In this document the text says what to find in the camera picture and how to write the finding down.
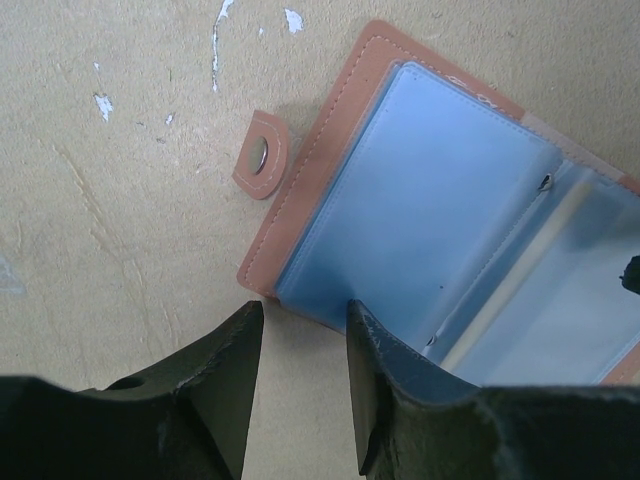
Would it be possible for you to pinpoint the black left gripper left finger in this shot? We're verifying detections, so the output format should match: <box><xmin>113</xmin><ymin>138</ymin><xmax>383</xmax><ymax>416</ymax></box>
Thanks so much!
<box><xmin>1</xmin><ymin>301</ymin><xmax>264</xmax><ymax>479</ymax></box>

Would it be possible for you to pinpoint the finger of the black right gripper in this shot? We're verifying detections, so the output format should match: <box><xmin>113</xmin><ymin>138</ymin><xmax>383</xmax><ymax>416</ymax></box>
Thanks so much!
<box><xmin>620</xmin><ymin>255</ymin><xmax>640</xmax><ymax>294</ymax></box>

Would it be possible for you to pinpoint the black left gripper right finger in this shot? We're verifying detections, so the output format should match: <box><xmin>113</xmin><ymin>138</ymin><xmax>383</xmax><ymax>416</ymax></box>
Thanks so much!
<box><xmin>346</xmin><ymin>301</ymin><xmax>639</xmax><ymax>479</ymax></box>

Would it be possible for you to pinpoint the pink leather card holder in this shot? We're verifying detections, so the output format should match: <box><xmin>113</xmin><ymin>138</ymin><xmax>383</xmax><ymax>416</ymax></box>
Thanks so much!
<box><xmin>233</xmin><ymin>20</ymin><xmax>639</xmax><ymax>386</ymax></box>

